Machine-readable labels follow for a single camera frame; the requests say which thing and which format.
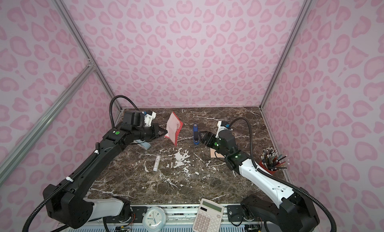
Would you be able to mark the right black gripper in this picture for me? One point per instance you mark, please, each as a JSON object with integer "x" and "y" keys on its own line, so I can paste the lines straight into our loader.
{"x": 207, "y": 135}

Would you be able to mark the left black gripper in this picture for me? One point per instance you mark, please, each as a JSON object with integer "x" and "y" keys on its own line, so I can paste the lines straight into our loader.
{"x": 156, "y": 127}

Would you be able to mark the beige envelope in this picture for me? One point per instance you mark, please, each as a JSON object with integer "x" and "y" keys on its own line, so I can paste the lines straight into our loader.
{"x": 215, "y": 154}

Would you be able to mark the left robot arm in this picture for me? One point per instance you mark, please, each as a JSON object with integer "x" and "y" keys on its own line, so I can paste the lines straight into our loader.
{"x": 66, "y": 202}

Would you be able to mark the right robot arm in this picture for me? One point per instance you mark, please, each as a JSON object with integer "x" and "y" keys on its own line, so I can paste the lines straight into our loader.
{"x": 291, "y": 211}

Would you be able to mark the light blue box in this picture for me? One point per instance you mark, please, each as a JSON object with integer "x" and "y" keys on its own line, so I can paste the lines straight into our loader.
{"x": 144, "y": 145}

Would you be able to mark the white glue stick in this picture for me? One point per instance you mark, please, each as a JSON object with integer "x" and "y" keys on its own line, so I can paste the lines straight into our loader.
{"x": 157, "y": 162}

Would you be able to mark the red pen holder cup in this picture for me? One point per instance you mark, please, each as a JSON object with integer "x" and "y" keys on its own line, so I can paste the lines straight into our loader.
{"x": 272, "y": 161}

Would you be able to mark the white calculator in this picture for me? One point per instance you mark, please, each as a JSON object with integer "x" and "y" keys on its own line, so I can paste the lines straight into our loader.
{"x": 208, "y": 215}

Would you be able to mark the white round clock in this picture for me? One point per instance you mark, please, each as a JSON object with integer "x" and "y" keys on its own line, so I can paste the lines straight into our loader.
{"x": 155, "y": 219}

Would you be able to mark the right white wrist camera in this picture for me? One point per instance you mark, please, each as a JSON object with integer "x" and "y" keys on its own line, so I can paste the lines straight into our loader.
{"x": 223, "y": 125}

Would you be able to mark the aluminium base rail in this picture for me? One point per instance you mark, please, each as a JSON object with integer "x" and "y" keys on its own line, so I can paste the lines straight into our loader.
{"x": 183, "y": 218}

